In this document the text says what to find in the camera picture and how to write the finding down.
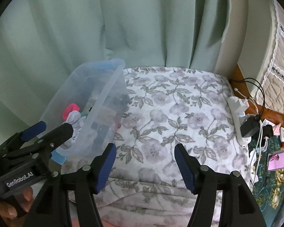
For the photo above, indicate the black pouch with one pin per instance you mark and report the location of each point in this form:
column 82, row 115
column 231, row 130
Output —
column 268, row 131

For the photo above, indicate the white charger plug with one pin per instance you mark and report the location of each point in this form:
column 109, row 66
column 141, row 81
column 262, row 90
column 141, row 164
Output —
column 241, row 105

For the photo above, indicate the black charger adapter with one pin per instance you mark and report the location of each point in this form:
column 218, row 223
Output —
column 250, row 127

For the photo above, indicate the dark green floral blanket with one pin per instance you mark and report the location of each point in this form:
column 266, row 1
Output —
column 269, row 190

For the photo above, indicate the finger of the left gripper aside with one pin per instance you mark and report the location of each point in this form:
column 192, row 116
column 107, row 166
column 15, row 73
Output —
column 55, row 138

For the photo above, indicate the floral white quilt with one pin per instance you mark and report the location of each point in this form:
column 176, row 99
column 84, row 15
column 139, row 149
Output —
column 168, row 106

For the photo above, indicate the clear plastic storage box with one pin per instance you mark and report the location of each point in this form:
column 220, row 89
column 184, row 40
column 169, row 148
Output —
column 99, row 89

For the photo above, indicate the beige quilted mattress cover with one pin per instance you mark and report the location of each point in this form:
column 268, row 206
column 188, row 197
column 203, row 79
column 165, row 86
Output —
column 254, row 41

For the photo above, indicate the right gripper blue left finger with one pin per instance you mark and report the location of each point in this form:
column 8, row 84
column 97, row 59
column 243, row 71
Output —
column 103, row 165

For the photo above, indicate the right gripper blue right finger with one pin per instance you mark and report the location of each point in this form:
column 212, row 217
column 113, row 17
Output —
column 184, row 163

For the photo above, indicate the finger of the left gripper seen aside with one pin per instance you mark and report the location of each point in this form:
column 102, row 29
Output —
column 33, row 131

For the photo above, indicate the green curtain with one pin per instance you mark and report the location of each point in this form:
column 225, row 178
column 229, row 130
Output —
column 43, row 41

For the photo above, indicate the white red bottle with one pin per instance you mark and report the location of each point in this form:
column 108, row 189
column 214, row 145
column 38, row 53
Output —
column 282, row 137

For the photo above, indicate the white power strip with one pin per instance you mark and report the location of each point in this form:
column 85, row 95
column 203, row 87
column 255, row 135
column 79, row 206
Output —
column 237, row 118

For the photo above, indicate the smartphone with pink screen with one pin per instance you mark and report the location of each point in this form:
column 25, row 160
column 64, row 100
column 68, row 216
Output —
column 275, row 161

